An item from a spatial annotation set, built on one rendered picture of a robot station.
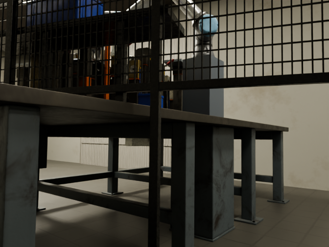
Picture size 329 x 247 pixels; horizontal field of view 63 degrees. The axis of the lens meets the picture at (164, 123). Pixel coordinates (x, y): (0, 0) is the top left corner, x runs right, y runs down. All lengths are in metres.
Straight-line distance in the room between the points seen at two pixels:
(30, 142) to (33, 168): 0.07
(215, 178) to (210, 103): 0.45
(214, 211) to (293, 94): 2.44
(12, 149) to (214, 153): 1.13
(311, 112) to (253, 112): 0.70
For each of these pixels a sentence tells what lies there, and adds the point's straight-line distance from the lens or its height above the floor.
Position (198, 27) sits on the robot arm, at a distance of 1.75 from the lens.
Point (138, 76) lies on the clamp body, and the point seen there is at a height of 0.97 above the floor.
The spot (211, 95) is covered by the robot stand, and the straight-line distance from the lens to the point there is 1.70.
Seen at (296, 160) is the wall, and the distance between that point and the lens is 3.75.
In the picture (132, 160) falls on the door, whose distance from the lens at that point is 5.05.
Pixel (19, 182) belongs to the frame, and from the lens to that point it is 0.76.
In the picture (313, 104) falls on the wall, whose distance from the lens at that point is 3.73.
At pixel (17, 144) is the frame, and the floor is 0.56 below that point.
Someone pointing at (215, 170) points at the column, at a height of 0.40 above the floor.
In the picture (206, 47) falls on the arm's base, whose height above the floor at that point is 1.17.
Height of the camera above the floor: 0.58
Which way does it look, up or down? 3 degrees up
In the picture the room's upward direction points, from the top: 1 degrees clockwise
